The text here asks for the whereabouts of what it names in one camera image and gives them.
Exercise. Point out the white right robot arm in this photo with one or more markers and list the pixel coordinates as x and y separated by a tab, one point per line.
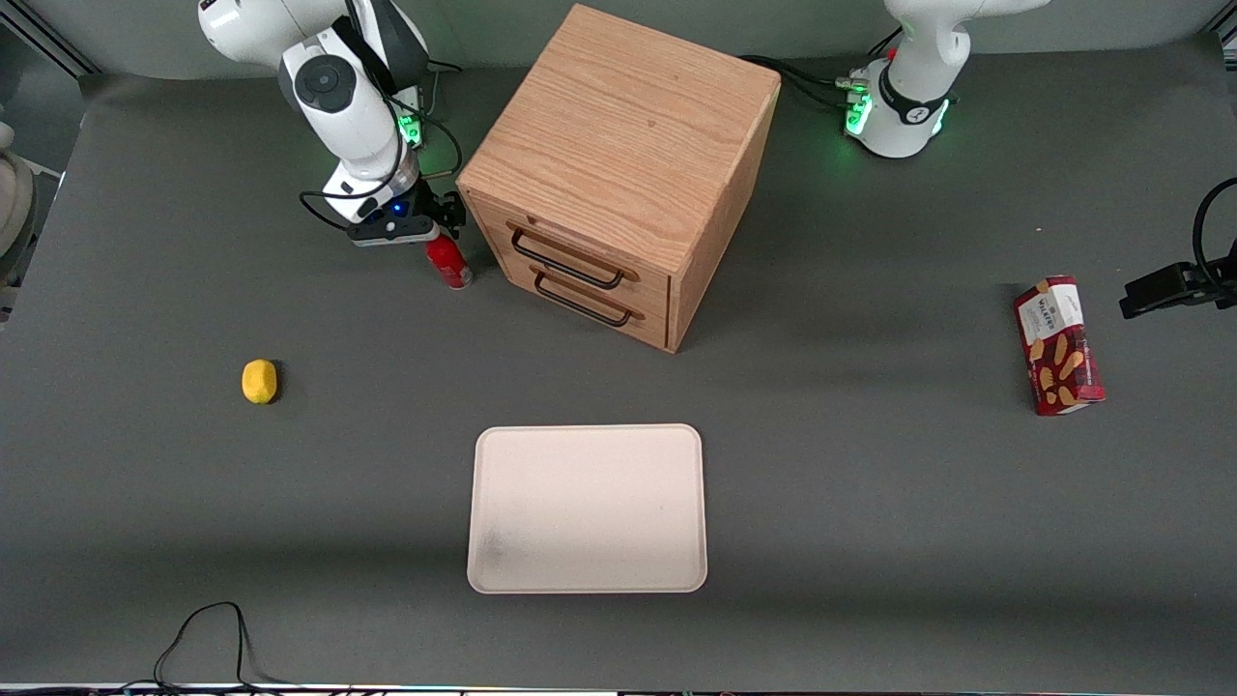
348	116

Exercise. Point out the yellow lemon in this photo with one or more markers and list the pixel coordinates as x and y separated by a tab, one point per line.
259	382

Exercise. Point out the red shortbread cookie box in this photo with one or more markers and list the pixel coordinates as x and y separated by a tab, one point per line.
1058	348

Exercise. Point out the black metal frame rail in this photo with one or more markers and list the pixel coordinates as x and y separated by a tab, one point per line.
1222	34
58	43

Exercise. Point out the dark grey table mat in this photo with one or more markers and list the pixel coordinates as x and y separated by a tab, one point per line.
870	541

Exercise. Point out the pale rounded background object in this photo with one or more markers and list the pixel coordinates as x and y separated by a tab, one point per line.
14	193

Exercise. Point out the wooden two-drawer cabinet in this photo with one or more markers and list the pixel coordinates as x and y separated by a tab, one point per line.
618	135

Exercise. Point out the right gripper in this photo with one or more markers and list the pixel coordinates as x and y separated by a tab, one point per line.
445	212

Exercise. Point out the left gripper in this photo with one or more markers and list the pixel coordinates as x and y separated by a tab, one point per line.
1165	287

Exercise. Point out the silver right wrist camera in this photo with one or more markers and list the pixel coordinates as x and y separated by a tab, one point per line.
387	238

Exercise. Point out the red coke bottle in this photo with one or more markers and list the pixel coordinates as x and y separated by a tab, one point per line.
449	264

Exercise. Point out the beige plastic tray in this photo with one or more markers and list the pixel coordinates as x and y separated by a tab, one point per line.
588	507

